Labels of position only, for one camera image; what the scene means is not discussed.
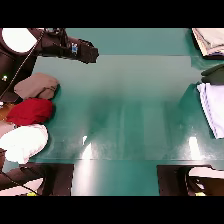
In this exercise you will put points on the red garment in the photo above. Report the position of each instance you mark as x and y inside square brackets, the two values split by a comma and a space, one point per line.
[30, 111]

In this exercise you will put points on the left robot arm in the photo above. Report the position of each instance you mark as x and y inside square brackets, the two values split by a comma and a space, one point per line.
[50, 43]

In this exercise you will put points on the cream folded garment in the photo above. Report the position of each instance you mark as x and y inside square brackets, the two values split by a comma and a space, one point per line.
[211, 40]

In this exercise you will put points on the green T-shirt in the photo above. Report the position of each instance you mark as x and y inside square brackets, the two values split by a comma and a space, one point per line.
[215, 76]

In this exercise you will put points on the white striped garment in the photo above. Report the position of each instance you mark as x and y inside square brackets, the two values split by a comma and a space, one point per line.
[215, 108]

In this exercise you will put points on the beige garment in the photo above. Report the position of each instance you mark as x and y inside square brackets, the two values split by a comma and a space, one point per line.
[35, 86]

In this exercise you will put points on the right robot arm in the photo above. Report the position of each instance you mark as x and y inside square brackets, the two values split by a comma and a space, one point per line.
[173, 180]

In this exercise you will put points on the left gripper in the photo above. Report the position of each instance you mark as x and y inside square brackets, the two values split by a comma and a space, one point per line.
[88, 51]

